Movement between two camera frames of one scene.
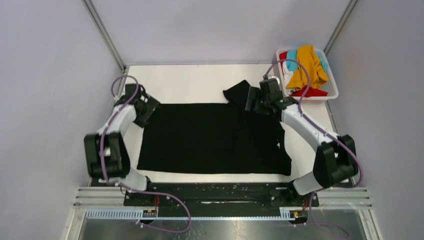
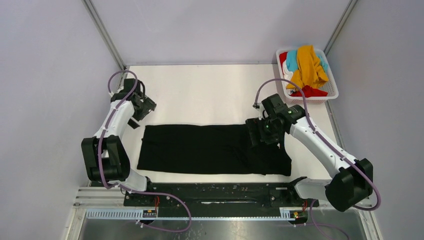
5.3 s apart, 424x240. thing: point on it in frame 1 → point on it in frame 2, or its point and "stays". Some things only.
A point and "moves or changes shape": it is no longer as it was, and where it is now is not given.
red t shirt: x=313 y=92 stays
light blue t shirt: x=293 y=65 stays
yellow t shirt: x=298 y=79 stays
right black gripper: x=255 y=93 → x=255 y=124
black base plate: x=218 y=195 stays
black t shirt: x=213 y=137 moves or changes shape
